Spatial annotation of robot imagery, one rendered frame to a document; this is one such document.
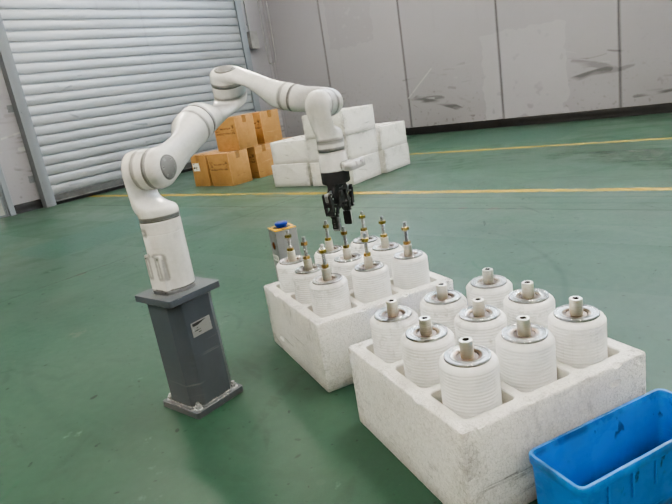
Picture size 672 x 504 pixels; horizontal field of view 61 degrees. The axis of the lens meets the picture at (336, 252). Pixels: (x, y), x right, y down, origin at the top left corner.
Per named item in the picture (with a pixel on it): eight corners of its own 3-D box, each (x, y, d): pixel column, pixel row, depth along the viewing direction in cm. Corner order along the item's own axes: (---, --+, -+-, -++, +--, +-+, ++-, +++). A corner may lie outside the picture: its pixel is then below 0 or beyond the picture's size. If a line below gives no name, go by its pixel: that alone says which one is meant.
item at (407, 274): (392, 318, 156) (383, 256, 151) (421, 308, 160) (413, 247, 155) (411, 329, 148) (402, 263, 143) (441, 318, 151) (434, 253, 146)
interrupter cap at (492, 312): (476, 327, 102) (475, 324, 102) (450, 315, 108) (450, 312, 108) (509, 315, 105) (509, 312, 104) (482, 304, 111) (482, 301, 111)
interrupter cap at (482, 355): (462, 374, 87) (462, 370, 87) (434, 357, 94) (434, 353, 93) (501, 358, 90) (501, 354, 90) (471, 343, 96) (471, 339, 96)
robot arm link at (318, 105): (331, 152, 141) (349, 147, 148) (322, 88, 136) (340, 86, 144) (308, 154, 144) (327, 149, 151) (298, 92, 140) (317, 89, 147)
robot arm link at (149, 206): (111, 154, 125) (131, 230, 130) (145, 150, 121) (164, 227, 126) (139, 148, 133) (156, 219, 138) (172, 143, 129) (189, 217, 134)
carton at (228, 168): (253, 180, 534) (246, 148, 526) (233, 186, 517) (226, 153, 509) (232, 180, 553) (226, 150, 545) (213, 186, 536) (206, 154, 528)
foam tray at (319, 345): (328, 393, 137) (316, 324, 132) (274, 341, 171) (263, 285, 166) (459, 342, 152) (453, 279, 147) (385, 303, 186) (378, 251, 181)
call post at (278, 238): (292, 326, 180) (274, 232, 171) (284, 320, 186) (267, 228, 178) (313, 320, 183) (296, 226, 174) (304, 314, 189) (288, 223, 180)
